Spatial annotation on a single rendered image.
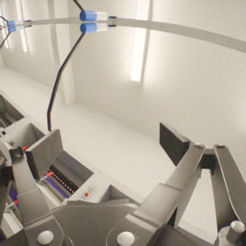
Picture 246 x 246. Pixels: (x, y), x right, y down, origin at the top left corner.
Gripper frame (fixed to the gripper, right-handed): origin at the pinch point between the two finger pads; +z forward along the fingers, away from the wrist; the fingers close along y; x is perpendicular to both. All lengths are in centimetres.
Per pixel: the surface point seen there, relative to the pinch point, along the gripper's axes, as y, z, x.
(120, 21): 7, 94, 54
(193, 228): 28, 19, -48
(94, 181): -11, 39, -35
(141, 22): 20, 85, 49
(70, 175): -31, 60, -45
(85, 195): -15, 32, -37
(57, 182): -36, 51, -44
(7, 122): -100, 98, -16
